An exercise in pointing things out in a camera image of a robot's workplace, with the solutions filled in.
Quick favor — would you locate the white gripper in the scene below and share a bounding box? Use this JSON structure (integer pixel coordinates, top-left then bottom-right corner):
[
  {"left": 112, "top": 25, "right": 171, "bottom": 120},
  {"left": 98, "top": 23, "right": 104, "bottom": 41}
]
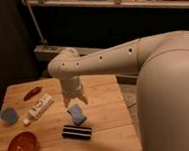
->
[{"left": 60, "top": 77, "right": 89, "bottom": 109}]

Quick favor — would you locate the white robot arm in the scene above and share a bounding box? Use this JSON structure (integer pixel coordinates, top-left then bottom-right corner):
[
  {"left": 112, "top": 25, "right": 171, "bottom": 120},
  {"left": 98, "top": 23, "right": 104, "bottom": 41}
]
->
[{"left": 48, "top": 30, "right": 189, "bottom": 151}]

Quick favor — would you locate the orange ceramic bowl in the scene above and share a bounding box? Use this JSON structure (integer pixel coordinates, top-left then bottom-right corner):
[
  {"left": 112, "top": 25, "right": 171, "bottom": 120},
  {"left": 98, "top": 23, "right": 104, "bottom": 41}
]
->
[{"left": 7, "top": 131, "right": 38, "bottom": 151}]

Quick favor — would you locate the blue sponge near gripper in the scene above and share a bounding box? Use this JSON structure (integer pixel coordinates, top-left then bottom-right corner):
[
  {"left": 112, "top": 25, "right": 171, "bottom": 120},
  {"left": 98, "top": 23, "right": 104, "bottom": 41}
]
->
[{"left": 67, "top": 104, "right": 87, "bottom": 126}]

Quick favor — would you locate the white tube with cap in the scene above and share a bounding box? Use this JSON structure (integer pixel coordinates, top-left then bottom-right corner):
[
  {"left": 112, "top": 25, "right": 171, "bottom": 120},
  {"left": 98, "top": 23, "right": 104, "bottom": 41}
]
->
[{"left": 23, "top": 93, "right": 53, "bottom": 126}]

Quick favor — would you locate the black striped rectangular block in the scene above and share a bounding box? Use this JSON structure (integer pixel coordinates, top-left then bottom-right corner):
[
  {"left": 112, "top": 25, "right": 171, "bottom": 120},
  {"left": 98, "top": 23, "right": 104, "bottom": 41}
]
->
[{"left": 61, "top": 125, "right": 92, "bottom": 140}]

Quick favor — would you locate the wooden table top board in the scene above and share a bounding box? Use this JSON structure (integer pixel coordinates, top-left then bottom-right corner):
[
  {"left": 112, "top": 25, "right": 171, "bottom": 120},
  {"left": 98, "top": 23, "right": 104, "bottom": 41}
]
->
[{"left": 0, "top": 75, "right": 141, "bottom": 151}]

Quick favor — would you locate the metal pole stand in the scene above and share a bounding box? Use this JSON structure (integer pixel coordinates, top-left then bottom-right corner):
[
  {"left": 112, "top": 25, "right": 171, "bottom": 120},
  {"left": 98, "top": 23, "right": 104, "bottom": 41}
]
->
[{"left": 22, "top": 0, "right": 54, "bottom": 50}]

